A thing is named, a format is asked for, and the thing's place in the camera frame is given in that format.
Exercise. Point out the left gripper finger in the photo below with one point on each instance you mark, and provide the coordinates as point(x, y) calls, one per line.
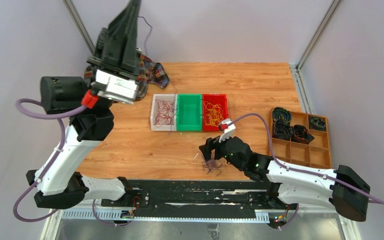
point(117, 39)
point(131, 31)

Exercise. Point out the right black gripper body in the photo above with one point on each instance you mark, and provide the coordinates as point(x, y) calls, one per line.
point(220, 151)

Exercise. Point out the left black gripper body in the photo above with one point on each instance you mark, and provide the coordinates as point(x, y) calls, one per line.
point(96, 61)

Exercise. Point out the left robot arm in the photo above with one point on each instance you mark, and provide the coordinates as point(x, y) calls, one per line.
point(59, 185)

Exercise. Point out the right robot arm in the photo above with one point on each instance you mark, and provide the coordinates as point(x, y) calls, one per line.
point(341, 189)

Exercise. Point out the plaid cloth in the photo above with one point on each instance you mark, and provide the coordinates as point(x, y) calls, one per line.
point(150, 72)

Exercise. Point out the red plastic bin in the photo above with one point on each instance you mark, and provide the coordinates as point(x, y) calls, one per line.
point(214, 110)

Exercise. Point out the green plastic bin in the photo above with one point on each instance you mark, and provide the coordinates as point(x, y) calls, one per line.
point(189, 113)

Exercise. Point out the white plastic bin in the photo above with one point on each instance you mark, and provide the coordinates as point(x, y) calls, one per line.
point(163, 113)

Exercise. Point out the black coiled item lower left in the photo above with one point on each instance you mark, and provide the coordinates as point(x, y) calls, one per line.
point(282, 130)

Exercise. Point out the black coiled item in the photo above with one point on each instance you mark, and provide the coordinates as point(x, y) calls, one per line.
point(317, 123)
point(280, 113)
point(282, 130)
point(301, 135)

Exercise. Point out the black coiled item upper left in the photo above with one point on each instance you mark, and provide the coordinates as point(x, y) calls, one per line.
point(280, 113)

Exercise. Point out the black coiled item centre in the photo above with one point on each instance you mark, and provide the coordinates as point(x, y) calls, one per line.
point(301, 135)

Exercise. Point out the wooden compartment tray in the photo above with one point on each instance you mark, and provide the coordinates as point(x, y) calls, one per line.
point(316, 154)

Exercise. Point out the black coiled item far right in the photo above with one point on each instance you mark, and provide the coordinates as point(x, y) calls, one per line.
point(317, 123)

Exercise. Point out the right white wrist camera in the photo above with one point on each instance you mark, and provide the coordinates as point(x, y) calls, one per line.
point(227, 128)

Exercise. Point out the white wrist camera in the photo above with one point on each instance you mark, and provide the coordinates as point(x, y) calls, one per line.
point(227, 128)
point(115, 88)

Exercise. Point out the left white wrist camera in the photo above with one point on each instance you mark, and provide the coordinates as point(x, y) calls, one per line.
point(115, 88)

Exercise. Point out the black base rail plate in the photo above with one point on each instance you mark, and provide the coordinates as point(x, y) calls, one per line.
point(206, 199)

